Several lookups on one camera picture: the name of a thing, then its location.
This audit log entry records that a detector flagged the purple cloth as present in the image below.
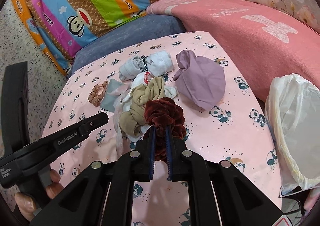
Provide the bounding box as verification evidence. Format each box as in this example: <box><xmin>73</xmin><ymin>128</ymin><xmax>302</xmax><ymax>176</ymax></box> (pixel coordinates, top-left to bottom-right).
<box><xmin>173</xmin><ymin>50</ymin><xmax>226</xmax><ymax>111</ymax></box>

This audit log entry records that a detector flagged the plain white sock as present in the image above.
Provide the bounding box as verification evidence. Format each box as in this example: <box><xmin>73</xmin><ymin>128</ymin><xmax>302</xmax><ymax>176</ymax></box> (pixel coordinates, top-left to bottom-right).
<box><xmin>146</xmin><ymin>50</ymin><xmax>175</xmax><ymax>77</ymax></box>

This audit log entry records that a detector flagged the white plastic bag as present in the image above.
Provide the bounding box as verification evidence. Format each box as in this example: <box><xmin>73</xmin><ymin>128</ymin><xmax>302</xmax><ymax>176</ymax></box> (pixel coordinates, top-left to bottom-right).
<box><xmin>264</xmin><ymin>73</ymin><xmax>320</xmax><ymax>190</ymax></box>

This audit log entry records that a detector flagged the pink panda print sheet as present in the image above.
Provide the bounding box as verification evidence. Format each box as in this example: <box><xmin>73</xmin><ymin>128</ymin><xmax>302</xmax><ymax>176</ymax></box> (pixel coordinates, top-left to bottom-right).
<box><xmin>41</xmin><ymin>31</ymin><xmax>283</xmax><ymax>226</ymax></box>

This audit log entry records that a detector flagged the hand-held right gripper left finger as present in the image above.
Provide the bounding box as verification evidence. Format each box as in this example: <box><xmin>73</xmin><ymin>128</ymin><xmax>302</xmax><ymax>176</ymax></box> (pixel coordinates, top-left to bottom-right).
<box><xmin>29</xmin><ymin>125</ymin><xmax>156</xmax><ymax>226</ymax></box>

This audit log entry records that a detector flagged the grey-blue cloth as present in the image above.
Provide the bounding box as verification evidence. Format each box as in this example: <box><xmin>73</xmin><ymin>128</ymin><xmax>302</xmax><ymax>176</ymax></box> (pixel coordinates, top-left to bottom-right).
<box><xmin>100</xmin><ymin>78</ymin><xmax>133</xmax><ymax>112</ymax></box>

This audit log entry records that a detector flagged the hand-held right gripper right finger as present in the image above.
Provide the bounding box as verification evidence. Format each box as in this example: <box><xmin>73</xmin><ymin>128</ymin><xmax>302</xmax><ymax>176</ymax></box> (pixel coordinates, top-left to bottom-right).
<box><xmin>165</xmin><ymin>125</ymin><xmax>285</xmax><ymax>226</ymax></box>

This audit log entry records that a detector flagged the pale pink thin stocking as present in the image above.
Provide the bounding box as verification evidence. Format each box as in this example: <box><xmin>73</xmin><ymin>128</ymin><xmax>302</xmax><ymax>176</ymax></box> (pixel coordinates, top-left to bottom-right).
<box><xmin>114</xmin><ymin>86</ymin><xmax>133</xmax><ymax>157</ymax></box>

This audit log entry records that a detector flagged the person's left hand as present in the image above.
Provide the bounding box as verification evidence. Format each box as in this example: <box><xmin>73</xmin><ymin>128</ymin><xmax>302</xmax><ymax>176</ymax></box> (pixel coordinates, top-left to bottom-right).
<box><xmin>14</xmin><ymin>168</ymin><xmax>62</xmax><ymax>221</ymax></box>

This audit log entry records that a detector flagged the beige stocking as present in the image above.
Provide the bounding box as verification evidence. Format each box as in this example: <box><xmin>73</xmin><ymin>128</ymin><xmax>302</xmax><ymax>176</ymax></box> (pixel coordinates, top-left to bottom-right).
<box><xmin>119</xmin><ymin>77</ymin><xmax>167</xmax><ymax>137</ymax></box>

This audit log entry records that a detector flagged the blue cushion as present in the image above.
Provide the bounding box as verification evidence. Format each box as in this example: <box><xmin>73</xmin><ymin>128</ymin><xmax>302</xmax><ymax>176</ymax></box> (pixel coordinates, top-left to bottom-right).
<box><xmin>71</xmin><ymin>13</ymin><xmax>186</xmax><ymax>76</ymax></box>

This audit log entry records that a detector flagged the pink blanket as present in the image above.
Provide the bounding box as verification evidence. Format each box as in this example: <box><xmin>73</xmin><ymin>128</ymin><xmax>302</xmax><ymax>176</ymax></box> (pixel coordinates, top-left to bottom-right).
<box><xmin>146</xmin><ymin>0</ymin><xmax>320</xmax><ymax>103</ymax></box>

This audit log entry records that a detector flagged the grey sock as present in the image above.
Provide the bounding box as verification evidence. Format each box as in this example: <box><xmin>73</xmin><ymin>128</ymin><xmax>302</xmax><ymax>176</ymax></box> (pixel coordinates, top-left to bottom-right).
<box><xmin>118</xmin><ymin>56</ymin><xmax>147</xmax><ymax>82</ymax></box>

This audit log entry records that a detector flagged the pink leopard scrunchie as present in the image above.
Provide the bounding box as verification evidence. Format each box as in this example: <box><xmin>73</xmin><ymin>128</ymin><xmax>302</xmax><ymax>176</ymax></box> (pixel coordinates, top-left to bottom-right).
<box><xmin>87</xmin><ymin>81</ymin><xmax>109</xmax><ymax>108</ymax></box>

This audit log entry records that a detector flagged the dark red velvet scrunchie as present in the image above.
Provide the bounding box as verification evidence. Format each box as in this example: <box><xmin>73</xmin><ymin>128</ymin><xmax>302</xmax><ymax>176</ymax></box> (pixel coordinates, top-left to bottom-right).
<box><xmin>144</xmin><ymin>97</ymin><xmax>187</xmax><ymax>163</ymax></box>

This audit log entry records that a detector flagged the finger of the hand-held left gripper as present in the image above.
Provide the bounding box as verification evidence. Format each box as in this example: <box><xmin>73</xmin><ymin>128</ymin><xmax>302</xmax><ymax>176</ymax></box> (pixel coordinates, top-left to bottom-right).
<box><xmin>40</xmin><ymin>112</ymin><xmax>109</xmax><ymax>164</ymax></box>

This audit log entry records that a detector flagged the white sock with red mark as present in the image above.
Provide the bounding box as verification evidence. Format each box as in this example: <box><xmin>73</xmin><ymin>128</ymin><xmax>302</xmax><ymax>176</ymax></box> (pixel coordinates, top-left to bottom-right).
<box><xmin>130</xmin><ymin>71</ymin><xmax>178</xmax><ymax>99</ymax></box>

